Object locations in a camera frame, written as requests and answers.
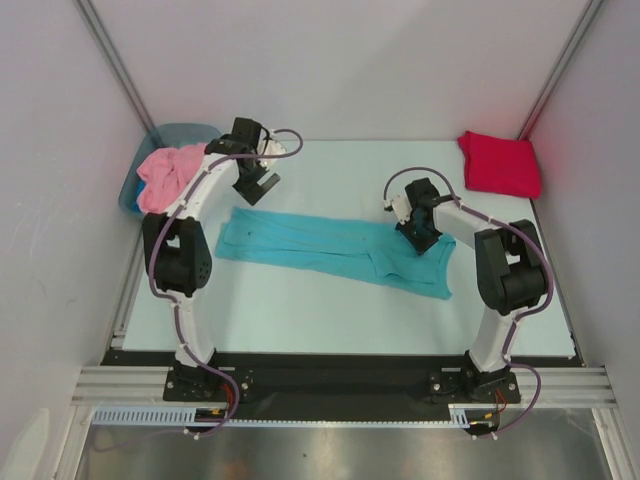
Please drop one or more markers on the left aluminium corner post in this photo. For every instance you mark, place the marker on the left aluminium corner post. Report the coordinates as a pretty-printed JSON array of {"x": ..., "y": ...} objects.
[{"x": 111, "y": 55}]

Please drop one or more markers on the grey-blue plastic basket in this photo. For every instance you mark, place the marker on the grey-blue plastic basket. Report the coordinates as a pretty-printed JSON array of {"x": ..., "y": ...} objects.
[{"x": 175, "y": 135}]

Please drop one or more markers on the folded red t-shirt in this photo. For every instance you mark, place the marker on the folded red t-shirt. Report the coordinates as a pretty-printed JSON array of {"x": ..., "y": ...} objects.
[{"x": 500, "y": 166}]

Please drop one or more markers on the blue t-shirt in basket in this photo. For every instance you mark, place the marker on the blue t-shirt in basket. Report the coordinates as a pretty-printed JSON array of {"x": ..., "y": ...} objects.
[{"x": 140, "y": 188}]

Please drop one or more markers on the teal t-shirt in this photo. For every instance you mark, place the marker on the teal t-shirt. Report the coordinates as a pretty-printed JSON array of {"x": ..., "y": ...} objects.
[{"x": 369, "y": 252}]

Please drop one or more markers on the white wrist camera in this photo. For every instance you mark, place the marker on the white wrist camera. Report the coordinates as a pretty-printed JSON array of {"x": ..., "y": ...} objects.
[
  {"x": 269, "y": 149},
  {"x": 400, "y": 206}
]

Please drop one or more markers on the aluminium corner post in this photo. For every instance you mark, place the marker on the aluminium corner post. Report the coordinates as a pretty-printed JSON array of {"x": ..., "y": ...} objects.
[
  {"x": 580, "y": 32},
  {"x": 111, "y": 55}
]

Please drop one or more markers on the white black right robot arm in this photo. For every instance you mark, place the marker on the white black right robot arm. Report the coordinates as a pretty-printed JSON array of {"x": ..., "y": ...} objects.
[{"x": 512, "y": 278}]

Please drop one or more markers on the white slotted cable duct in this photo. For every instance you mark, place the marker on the white slotted cable duct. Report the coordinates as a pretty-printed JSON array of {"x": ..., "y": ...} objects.
[{"x": 192, "y": 417}]

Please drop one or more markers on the right aluminium corner post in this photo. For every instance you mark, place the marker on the right aluminium corner post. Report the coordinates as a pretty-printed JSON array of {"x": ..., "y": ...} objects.
[{"x": 580, "y": 32}]

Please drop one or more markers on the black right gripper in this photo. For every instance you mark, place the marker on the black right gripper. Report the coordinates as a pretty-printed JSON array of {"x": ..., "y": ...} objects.
[{"x": 420, "y": 238}]

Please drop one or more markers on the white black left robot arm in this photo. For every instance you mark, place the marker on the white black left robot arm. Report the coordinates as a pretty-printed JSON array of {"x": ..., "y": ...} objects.
[{"x": 178, "y": 258}]

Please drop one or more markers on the pink t-shirt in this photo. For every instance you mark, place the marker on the pink t-shirt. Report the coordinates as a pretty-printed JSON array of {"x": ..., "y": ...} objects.
[{"x": 166, "y": 173}]

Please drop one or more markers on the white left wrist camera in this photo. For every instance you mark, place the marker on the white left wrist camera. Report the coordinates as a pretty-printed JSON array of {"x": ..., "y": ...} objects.
[{"x": 269, "y": 149}]

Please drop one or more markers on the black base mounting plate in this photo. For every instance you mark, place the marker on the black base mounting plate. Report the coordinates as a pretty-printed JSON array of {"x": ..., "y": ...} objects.
[{"x": 340, "y": 385}]

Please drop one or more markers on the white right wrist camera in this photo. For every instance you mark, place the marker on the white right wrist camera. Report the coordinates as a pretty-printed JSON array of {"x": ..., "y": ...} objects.
[{"x": 400, "y": 206}]

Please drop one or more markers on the aluminium front rail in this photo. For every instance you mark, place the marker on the aluminium front rail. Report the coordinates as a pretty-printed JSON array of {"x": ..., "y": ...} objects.
[{"x": 118, "y": 385}]

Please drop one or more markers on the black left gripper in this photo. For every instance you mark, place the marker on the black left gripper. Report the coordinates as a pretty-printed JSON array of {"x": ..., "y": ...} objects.
[{"x": 251, "y": 191}]

